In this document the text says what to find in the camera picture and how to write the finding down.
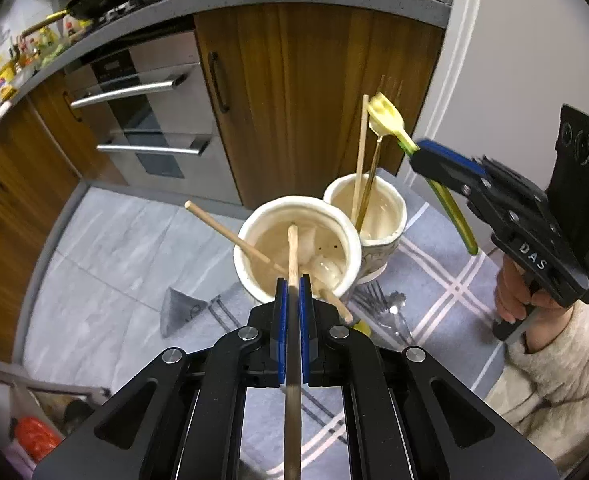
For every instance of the yellow food packet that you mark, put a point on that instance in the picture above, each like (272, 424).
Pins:
(7, 80)

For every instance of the cream ceramic utensil holder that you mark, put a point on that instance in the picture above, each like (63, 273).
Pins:
(247, 247)

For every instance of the yellow plastic spoon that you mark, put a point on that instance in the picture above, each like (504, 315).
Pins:
(362, 328)

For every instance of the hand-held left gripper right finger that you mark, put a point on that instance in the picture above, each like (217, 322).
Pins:
(305, 330)

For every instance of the row of condiment bottles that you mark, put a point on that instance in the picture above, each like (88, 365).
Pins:
(39, 47)

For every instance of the grey plaid tablecloth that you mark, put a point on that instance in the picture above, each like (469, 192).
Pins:
(424, 280)

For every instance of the person's right forearm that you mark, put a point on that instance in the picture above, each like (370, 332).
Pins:
(564, 390)

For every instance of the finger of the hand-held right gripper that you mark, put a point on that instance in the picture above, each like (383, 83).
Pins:
(444, 172)
(449, 156)

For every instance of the gold fork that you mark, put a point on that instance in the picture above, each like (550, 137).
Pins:
(372, 180)

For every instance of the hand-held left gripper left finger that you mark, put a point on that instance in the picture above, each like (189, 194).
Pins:
(281, 330)

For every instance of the wooden chopstick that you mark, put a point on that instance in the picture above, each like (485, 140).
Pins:
(362, 160)
(293, 260)
(224, 230)

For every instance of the stainless steel oven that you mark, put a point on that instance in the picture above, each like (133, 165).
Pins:
(164, 110)

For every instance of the red plastic bag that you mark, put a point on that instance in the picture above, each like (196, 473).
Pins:
(37, 440)

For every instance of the person's right hand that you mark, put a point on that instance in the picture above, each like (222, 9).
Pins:
(511, 295)

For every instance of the silver spoon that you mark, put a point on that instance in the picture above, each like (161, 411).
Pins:
(398, 322)

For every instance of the wooden base cabinet run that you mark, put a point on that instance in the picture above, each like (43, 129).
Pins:
(9, 200)

